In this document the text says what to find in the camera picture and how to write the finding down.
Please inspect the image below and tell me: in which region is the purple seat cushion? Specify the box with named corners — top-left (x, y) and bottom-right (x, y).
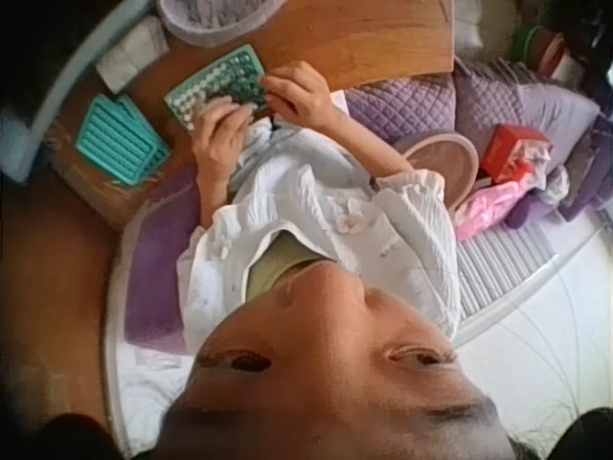
top-left (123, 165), bottom-right (205, 349)

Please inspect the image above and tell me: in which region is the lavender quilted pillow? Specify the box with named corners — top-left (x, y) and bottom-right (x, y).
top-left (452, 57), bottom-right (601, 162)

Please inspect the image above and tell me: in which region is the pink plastic bag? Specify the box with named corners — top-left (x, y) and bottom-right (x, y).
top-left (452, 184), bottom-right (534, 242)

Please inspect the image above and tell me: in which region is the purple plush toy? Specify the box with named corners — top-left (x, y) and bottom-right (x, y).
top-left (502, 184), bottom-right (579, 232)

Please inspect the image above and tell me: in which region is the lavender round basket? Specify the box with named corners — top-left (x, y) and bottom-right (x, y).
top-left (157, 0), bottom-right (275, 49)

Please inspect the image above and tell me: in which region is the red tissue box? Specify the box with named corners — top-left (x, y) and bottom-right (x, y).
top-left (478, 123), bottom-right (553, 185)

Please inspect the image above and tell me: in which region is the light blue curved rail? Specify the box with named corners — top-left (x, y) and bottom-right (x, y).
top-left (0, 0), bottom-right (152, 183)

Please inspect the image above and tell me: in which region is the purple quilted cushion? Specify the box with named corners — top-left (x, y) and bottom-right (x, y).
top-left (344, 74), bottom-right (457, 146)

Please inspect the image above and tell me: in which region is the white folded cloth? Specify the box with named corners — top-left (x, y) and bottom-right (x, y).
top-left (95, 16), bottom-right (171, 95)

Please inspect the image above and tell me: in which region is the teal ridged tray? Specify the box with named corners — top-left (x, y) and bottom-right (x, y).
top-left (75, 93), bottom-right (150, 187)
top-left (117, 93), bottom-right (172, 176)

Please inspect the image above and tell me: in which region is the green rimmed container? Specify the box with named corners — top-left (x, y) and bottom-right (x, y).
top-left (511, 23), bottom-right (548, 64)

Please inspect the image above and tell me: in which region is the grey striped mat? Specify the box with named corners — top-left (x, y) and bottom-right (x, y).
top-left (454, 223), bottom-right (560, 321)

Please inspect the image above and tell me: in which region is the person's right hand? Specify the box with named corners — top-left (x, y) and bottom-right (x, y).
top-left (260, 60), bottom-right (337, 129)

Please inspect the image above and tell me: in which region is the teal bead tray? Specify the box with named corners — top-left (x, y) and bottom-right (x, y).
top-left (164, 44), bottom-right (268, 134)

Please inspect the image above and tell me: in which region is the red and white container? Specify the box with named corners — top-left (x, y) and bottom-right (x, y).
top-left (539, 32), bottom-right (586, 83)

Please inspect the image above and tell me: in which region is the person's left hand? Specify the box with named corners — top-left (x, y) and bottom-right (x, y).
top-left (190, 93), bottom-right (256, 167)

